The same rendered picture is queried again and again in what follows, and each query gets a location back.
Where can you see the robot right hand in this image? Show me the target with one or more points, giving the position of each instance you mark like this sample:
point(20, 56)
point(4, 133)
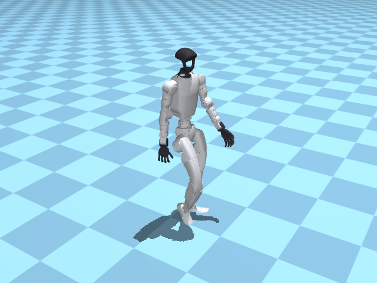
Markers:
point(163, 152)

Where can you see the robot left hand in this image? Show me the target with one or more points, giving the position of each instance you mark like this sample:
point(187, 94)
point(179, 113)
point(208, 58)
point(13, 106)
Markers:
point(228, 136)

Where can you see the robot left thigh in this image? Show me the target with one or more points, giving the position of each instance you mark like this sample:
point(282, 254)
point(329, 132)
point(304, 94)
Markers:
point(200, 148)

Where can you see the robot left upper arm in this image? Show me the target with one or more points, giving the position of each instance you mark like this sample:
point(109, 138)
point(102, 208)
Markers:
point(205, 100)

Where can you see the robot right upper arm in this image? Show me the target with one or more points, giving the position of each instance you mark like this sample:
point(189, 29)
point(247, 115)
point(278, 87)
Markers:
point(169, 88)

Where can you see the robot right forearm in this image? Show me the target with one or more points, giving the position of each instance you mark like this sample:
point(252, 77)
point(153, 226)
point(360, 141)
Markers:
point(163, 127)

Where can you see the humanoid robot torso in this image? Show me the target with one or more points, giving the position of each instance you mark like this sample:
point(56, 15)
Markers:
point(184, 103)

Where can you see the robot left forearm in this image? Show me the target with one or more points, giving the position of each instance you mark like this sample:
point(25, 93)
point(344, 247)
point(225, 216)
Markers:
point(215, 119)

